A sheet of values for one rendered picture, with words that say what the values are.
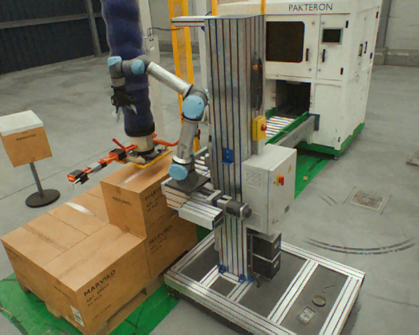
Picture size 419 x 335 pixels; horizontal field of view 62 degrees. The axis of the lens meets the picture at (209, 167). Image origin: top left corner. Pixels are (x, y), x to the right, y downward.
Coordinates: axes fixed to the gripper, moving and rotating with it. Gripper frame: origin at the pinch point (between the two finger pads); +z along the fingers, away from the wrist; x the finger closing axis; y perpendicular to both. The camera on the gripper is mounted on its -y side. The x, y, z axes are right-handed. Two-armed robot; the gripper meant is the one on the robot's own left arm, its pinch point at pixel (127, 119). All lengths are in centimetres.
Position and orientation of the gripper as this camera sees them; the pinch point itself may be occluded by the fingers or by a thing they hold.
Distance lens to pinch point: 211.8
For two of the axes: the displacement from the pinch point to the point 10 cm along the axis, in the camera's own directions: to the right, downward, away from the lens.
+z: 0.6, 8.9, 4.6
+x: -6.0, 4.0, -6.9
